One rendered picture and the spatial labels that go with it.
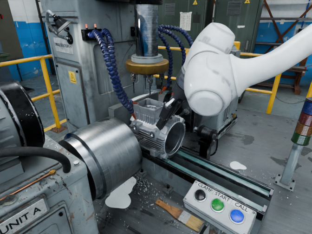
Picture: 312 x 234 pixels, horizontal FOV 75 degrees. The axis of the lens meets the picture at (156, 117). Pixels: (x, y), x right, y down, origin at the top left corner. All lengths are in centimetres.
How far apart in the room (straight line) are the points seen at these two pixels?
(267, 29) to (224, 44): 524
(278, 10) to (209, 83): 540
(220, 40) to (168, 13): 376
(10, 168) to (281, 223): 90
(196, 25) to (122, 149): 361
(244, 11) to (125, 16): 308
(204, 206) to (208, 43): 43
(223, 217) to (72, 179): 38
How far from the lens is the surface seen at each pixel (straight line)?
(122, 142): 69
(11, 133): 53
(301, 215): 106
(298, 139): 102
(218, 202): 59
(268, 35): 583
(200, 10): 410
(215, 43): 59
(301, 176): 126
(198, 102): 45
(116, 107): 91
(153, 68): 80
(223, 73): 47
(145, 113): 89
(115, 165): 67
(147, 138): 89
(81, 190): 61
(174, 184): 95
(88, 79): 93
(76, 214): 65
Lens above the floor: 150
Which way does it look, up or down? 26 degrees down
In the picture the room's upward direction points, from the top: straight up
